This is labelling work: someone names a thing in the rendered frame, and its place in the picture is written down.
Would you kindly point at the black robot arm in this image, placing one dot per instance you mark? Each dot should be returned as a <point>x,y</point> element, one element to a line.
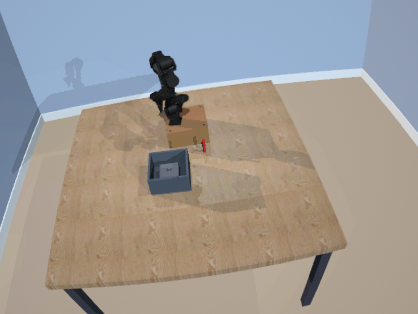
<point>162,66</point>

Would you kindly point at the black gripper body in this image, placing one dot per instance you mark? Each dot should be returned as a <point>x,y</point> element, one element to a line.
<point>179,98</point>

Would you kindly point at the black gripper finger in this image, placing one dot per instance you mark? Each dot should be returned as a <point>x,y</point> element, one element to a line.
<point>159,104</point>
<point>178,107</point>

